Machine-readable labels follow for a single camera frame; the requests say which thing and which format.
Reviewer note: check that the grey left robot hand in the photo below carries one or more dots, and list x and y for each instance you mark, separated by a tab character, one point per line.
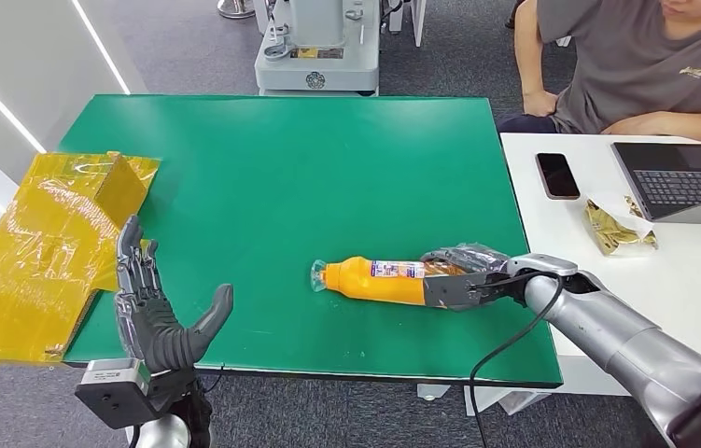
158	334

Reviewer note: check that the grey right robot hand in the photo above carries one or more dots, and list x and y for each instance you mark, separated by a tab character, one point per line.
455	290

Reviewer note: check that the orange plastic bottle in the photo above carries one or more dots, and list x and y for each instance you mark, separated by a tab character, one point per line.
368	284

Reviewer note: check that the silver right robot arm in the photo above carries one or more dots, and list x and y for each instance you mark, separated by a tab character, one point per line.
622	340

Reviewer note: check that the person's right forearm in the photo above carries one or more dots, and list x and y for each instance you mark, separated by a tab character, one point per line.
528	56

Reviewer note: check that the grey robot base machine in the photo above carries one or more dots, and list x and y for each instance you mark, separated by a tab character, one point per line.
319	71

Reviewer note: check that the white table leg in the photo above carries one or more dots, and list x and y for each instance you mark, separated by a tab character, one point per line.
433	391

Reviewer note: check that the yellow taped cardboard box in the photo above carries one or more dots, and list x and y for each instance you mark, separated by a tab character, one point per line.
35	260

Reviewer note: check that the black smartphone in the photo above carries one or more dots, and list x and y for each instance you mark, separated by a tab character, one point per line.
557	175

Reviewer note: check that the gold snack wrapper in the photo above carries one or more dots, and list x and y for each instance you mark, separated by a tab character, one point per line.
611	232

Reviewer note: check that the person's right hand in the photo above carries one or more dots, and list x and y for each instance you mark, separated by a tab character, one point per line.
540	104

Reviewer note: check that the grey laptop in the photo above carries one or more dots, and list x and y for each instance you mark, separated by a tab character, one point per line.
678	182

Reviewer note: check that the white panel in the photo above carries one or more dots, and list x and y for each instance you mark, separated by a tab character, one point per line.
563	41

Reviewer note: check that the white furniture leg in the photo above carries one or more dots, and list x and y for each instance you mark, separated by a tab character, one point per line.
415	21

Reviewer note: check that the person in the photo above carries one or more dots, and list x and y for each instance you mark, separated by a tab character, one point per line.
634	68

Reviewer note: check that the chrome stand base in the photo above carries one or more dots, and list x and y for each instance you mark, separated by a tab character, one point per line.
235	9

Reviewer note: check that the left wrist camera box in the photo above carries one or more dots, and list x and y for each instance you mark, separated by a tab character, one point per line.
112	396

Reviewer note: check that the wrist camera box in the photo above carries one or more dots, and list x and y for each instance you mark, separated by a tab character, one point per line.
112	396
542	264

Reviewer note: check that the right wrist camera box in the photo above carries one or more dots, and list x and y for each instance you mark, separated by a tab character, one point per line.
542	264

